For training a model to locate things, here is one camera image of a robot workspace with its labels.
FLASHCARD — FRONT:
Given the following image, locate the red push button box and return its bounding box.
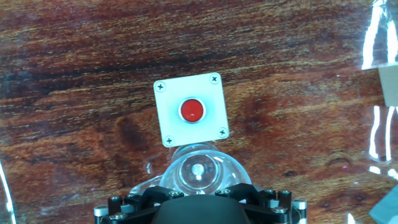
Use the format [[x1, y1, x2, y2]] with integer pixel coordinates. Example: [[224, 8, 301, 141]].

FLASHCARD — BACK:
[[153, 72, 230, 148]]

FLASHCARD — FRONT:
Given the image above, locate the clear empty plastic cup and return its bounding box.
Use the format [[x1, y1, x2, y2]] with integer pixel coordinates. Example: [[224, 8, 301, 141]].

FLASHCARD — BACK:
[[360, 0, 398, 71]]

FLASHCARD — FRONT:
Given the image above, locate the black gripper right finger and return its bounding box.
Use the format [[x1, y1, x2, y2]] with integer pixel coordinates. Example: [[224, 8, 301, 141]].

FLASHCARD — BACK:
[[214, 182, 308, 224]]

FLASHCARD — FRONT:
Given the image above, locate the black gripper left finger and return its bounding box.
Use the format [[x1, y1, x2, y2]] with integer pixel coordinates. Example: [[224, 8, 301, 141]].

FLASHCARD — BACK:
[[95, 185, 187, 224]]

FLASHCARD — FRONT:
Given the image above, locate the green push button box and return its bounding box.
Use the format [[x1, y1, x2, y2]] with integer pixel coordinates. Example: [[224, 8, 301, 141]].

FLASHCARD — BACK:
[[369, 185, 398, 224]]

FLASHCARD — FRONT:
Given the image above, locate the light wooden cube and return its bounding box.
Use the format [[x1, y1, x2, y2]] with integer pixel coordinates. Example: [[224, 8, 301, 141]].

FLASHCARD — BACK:
[[377, 63, 398, 107]]

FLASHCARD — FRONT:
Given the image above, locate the clear mug with water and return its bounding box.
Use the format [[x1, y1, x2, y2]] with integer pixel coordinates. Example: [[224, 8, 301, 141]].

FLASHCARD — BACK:
[[136, 141, 252, 200]]

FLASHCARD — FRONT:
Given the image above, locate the glossy wood grain mat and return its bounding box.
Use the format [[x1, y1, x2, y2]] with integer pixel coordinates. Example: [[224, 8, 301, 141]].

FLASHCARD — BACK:
[[0, 0, 398, 224]]

